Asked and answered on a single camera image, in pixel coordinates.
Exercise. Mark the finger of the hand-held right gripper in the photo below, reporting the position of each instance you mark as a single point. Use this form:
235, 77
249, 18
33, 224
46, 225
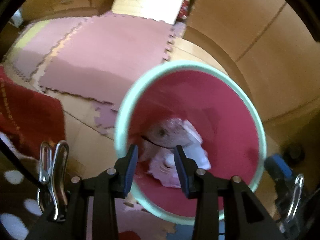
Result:
281, 166

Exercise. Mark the pink foam floor mat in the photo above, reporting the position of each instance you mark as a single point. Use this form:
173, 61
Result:
100, 55
135, 217

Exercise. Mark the metal spring clip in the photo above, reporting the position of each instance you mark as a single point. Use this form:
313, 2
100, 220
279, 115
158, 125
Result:
296, 192
53, 180

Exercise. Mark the purple foam mat piece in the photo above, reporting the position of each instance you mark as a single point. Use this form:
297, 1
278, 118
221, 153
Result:
105, 120

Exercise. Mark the yellow foam floor mat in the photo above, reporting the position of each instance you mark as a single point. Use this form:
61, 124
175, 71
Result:
32, 31

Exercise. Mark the red fabric item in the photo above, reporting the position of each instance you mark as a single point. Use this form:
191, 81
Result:
128, 236

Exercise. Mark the brown polka dot cloth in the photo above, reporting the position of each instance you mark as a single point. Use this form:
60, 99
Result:
25, 192

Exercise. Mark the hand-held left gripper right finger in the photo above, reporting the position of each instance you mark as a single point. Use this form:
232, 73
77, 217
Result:
182, 175

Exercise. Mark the red cloth with gold print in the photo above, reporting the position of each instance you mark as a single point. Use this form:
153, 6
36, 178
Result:
30, 112

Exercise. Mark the white tissue with red edge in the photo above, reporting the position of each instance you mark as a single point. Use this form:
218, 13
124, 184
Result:
198, 152

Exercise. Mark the red bin with mint rim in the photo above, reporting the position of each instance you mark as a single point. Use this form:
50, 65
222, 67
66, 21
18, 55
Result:
225, 120

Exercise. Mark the pink plastic wipes packet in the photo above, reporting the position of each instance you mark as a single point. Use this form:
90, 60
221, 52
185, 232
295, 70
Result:
165, 132

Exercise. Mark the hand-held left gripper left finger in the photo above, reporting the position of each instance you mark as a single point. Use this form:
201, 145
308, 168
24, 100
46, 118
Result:
130, 170

